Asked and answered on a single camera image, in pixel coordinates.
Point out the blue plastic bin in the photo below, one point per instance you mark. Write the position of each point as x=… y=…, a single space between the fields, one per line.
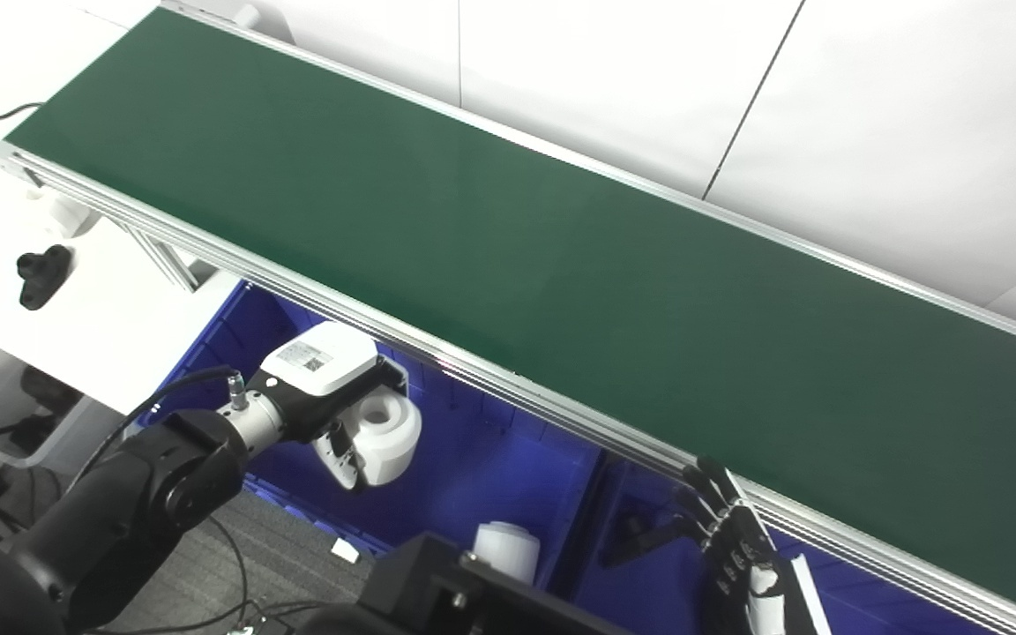
x=640 y=593
x=490 y=459

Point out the white cylindrical part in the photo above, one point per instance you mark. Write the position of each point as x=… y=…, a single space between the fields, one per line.
x=506 y=551

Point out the green conveyor belt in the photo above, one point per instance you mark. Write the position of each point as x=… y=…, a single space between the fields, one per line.
x=517 y=229
x=384 y=333

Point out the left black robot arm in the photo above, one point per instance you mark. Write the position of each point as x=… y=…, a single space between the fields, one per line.
x=138 y=494

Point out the aluminium conveyor leg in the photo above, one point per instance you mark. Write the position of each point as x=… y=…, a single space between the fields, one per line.
x=160 y=256

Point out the white paper tag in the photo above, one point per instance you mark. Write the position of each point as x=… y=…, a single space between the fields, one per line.
x=345 y=550

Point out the white round part with hole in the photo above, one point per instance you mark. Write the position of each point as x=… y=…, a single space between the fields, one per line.
x=395 y=437

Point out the black star knob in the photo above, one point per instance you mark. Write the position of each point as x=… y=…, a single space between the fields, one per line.
x=42 y=275

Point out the grey conveyor motor housing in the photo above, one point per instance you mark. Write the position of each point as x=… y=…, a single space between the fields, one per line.
x=248 y=16

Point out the black robot torso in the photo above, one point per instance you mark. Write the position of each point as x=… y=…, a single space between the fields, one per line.
x=437 y=591

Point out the clear plastic box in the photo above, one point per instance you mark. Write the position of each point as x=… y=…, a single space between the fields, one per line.
x=5 y=406

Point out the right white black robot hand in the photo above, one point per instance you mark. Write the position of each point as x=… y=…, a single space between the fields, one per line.
x=746 y=564

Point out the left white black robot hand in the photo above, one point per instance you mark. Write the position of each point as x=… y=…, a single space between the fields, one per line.
x=314 y=366

